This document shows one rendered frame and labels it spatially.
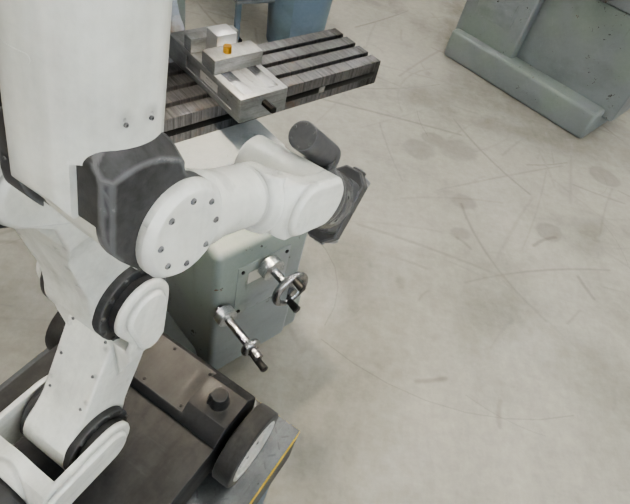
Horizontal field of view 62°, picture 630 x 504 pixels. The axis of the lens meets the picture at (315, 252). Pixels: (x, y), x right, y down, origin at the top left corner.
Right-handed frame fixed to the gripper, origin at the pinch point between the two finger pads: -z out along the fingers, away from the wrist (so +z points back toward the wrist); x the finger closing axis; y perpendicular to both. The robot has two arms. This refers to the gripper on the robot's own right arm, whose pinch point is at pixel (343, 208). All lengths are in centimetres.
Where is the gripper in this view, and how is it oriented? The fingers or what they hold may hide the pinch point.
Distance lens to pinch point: 83.6
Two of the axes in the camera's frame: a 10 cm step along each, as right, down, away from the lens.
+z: -3.2, -0.5, -9.4
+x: 4.8, -8.7, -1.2
